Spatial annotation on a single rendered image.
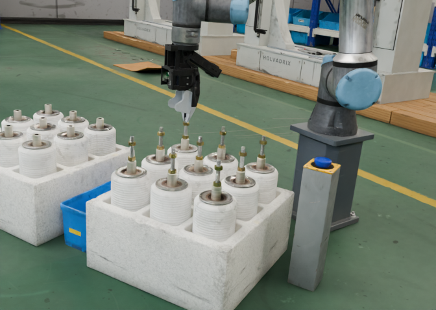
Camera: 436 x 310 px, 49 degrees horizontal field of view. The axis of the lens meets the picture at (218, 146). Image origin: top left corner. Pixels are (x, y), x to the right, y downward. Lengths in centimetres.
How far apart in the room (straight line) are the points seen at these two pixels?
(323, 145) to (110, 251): 68
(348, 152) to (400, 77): 180
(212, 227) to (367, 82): 56
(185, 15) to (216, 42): 336
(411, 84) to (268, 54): 109
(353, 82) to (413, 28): 199
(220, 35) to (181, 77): 336
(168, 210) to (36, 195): 39
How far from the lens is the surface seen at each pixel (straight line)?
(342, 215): 159
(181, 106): 130
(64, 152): 144
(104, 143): 151
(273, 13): 401
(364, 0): 131
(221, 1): 126
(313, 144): 149
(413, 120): 294
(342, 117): 147
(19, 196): 138
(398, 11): 315
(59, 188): 138
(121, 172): 118
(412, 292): 136
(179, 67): 128
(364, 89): 132
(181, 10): 125
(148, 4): 569
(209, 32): 456
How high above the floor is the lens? 69
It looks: 18 degrees down
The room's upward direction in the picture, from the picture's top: 4 degrees clockwise
